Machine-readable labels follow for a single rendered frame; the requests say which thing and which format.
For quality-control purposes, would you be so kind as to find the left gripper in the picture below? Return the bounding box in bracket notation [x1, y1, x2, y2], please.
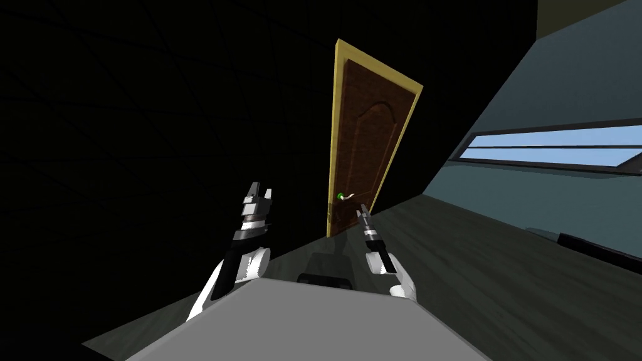
[241, 181, 275, 219]

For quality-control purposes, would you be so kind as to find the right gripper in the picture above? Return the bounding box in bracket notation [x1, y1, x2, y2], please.
[355, 202, 375, 231]

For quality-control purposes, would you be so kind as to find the brown wooden door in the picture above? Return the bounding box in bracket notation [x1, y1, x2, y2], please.
[330, 57, 418, 236]

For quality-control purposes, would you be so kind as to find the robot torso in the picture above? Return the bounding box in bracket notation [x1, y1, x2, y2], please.
[124, 253, 493, 361]

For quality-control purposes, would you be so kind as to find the window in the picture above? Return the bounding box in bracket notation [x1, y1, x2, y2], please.
[448, 121, 642, 176]

